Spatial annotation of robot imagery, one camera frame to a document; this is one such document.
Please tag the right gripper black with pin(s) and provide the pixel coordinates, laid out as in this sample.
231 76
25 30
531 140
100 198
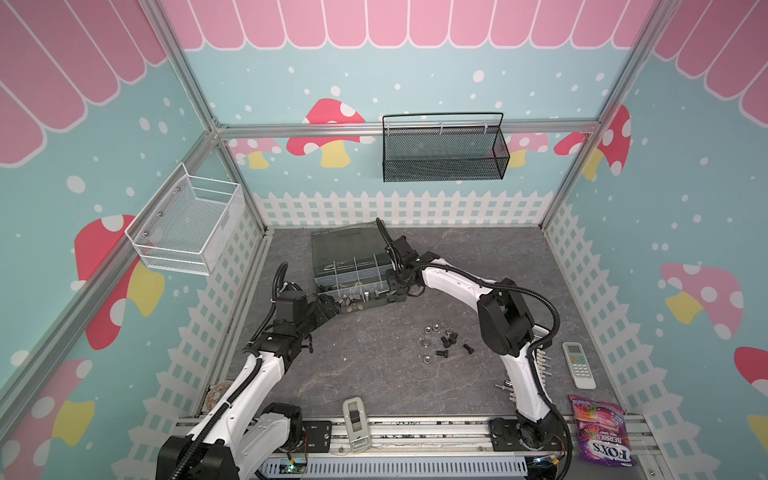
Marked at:
398 282

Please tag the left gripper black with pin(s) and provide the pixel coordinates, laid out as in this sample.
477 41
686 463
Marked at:
329 307

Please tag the clear plastic organizer box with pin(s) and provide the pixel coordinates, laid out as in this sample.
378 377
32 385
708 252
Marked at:
351 266

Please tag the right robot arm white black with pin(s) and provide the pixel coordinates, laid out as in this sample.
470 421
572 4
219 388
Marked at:
506 326

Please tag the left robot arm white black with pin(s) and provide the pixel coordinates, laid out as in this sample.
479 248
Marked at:
236 437

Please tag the black screws cluster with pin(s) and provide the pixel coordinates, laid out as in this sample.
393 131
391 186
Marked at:
447 340

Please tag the black rack with screws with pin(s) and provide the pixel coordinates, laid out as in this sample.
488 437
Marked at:
525 381

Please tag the roll of clear tape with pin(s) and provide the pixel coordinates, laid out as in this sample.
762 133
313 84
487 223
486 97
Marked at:
214 395

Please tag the grey handheld remote device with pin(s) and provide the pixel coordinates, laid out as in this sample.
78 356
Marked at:
357 425

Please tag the green circuit board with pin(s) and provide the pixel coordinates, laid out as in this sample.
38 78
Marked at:
293 465

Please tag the white remote control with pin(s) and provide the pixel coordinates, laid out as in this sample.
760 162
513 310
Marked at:
578 365

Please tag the purple candy bag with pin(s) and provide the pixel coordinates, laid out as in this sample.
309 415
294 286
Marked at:
601 432

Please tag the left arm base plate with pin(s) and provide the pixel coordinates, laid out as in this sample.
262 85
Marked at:
315 436

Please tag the black wire mesh basket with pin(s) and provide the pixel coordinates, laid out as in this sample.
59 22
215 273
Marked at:
453 146

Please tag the white wire mesh basket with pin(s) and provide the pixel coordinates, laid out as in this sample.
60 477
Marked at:
187 224

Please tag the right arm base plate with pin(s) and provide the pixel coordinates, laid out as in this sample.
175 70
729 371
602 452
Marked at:
516 435

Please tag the white slotted cable duct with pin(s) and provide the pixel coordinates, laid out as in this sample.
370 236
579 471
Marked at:
398 468

